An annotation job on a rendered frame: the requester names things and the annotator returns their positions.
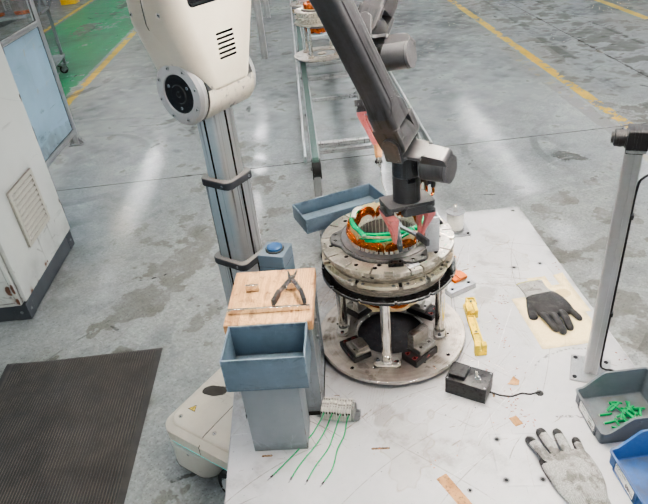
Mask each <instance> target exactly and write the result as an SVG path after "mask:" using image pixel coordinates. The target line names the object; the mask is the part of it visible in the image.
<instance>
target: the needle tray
mask: <svg viewBox="0 0 648 504"><path fill-rule="evenodd" d="M383 196H385V195H384V194H383V193H382V192H380V191H379V190H378V189H377V188H376V187H374V186H373V185H372V184H371V183H367V184H363V185H360V186H356V187H353V188H349V189H346V190H342V191H338V192H335V193H331V194H328V195H324V196H321V197H317V198H313V199H310V200H306V201H303V202H299V203H295V204H292V209H293V216H294V219H295V220H296V221H297V222H298V223H299V225H300V226H301V227H302V228H303V229H304V231H305V232H306V233H307V234H310V233H313V232H317V231H320V230H321V233H322V235H323V233H324V231H325V230H326V228H327V227H328V226H329V225H330V224H331V223H333V222H334V221H335V220H337V219H338V218H340V217H342V216H345V215H346V214H348V213H350V212H351V213H352V211H353V209H354V208H356V207H358V206H362V205H365V204H369V203H374V202H375V203H379V197H383Z"/></svg>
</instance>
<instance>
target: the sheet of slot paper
mask: <svg viewBox="0 0 648 504"><path fill-rule="evenodd" d="M553 276H554V277H555V279H556V280H557V281H558V283H559V284H557V285H551V284H550V282H549V281H548V280H547V278H546V277H545V276H541V277H534V278H527V280H528V281H531V280H537V279H539V280H542V281H543V283H544V284H545V286H546V287H547V288H548V289H550V290H552V291H555V292H557V293H558V294H560V295H561V296H563V297H564V298H565V299H566V300H567V301H568V302H569V303H570V304H571V306H572V307H573V309H575V310H576V311H577V312H578V313H579V314H580V315H581V316H582V318H583V319H582V321H578V320H577V319H576V318H574V317H573V316H572V315H571V314H570V315H569V316H570V318H571V320H572V323H573V325H574V330H573V331H569V330H567V334H566V335H562V334H560V333H559V332H554V331H553V330H552V329H551V328H550V327H549V325H548V324H547V323H546V322H545V321H544V320H543V319H542V318H541V317H540V316H538V319H537V320H531V319H529V317H528V313H527V307H526V297H521V298H514V299H512V301H513V302H514V304H515V306H516V307H517V309H518V310H519V312H520V314H521V315H522V317H523V319H524V320H525V322H526V323H527V325H528V327H529V328H530V330H531V332H532V333H533V335H534V336H535V338H536V340H537V341H538V343H539V345H540V346H541V348H542V349H550V348H557V347H564V346H572V345H579V344H586V343H588V341H589V335H590V330H591V325H592V319H591V318H590V317H589V316H588V314H587V313H586V311H591V310H590V309H589V307H588V306H587V305H586V303H585V302H584V301H583V300H582V298H581V297H580V296H579V294H578V293H577V292H576V291H575V289H574V288H573V287H572V286H571V284H570V283H569V281H568V280H567V278H566V277H565V275H564V274H563V273H559V274H555V275H553Z"/></svg>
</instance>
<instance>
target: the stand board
mask: <svg viewBox="0 0 648 504"><path fill-rule="evenodd" d="M296 270H297V273H296V277H295V280H296V281H298V284H299V285H300V287H301V288H302V289H303V291H304V294H305V297H306V302H307V303H306V304H310V310H304V311H288V312H272V313H256V314H240V315H228V313H226V317H225V321H224V325H223V328H224V333H225V335H226V332H227V328H228V326H241V325H257V324H274V323H290V322H306V321H307V324H308V330H312V329H313V328H314V309H315V291H316V269H315V268H301V269H287V270H272V271H257V272H242V273H236V277H235V281H234V285H233V289H232V293H231V297H230V301H229V305H228V309H236V308H251V307H267V306H268V307H269V306H272V304H271V299H272V297H273V295H274V294H275V292H276V290H277V289H279V288H280V287H281V286H282V285H283V284H284V282H285V281H286V280H287V279H288V273H287V271H289V273H290V275H293V274H294V273H295V271H296ZM249 284H258V285H259V292H247V293H246V288H245V285H249ZM299 304H303V302H302V299H301V297H300V294H299V291H298V290H297V289H293V290H286V289H284V290H283V292H282V293H281V296H280V298H279V300H278V301H277V303H276V305H275V306H283V305H299Z"/></svg>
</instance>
